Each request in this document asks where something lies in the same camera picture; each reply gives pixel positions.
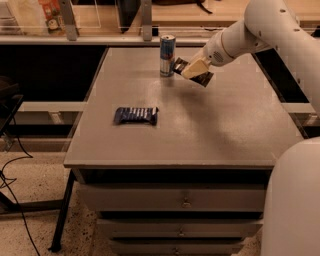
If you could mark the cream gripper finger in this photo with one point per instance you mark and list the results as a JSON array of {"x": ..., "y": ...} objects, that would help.
[
  {"x": 197, "y": 55},
  {"x": 195, "y": 68}
]

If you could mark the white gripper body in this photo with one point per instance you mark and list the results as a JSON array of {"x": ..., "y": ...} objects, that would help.
[{"x": 213, "y": 54}]

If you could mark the dark chocolate rxbar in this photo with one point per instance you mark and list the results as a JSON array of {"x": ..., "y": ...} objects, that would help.
[{"x": 202, "y": 79}]

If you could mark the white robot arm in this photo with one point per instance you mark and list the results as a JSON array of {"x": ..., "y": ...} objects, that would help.
[{"x": 292, "y": 213}]

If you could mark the redbull can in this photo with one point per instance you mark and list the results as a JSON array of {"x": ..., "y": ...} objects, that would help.
[{"x": 167, "y": 54}]

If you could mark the blue snack bar wrapper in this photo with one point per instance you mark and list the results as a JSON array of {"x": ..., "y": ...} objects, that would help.
[{"x": 124, "y": 115}]

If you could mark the grey drawer cabinet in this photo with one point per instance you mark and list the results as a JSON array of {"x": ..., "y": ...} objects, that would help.
[{"x": 194, "y": 183}]

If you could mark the orange snack bag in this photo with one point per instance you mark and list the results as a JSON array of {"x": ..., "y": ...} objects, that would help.
[{"x": 53, "y": 17}]

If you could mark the metal railing shelf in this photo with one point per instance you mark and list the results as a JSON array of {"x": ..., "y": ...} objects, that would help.
[{"x": 24, "y": 20}]

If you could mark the black table leg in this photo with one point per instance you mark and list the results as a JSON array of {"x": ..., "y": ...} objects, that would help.
[{"x": 56, "y": 241}]

